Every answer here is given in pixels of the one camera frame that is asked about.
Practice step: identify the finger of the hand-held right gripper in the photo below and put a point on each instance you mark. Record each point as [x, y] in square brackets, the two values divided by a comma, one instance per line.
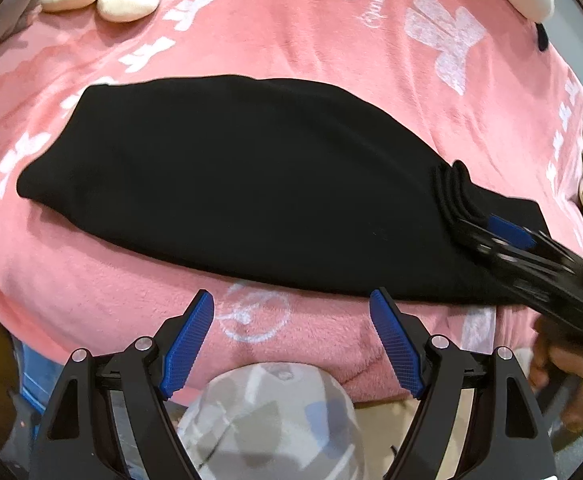
[514, 232]
[501, 260]

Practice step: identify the pink printed fleece blanket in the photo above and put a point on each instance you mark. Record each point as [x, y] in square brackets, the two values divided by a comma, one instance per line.
[281, 35]

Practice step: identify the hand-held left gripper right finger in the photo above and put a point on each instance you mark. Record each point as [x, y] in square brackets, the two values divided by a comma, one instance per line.
[398, 345]

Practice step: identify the black pants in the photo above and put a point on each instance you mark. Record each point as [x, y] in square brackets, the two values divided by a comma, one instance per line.
[251, 180]

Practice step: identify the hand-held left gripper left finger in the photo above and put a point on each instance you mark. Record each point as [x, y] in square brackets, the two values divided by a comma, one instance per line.
[189, 344]

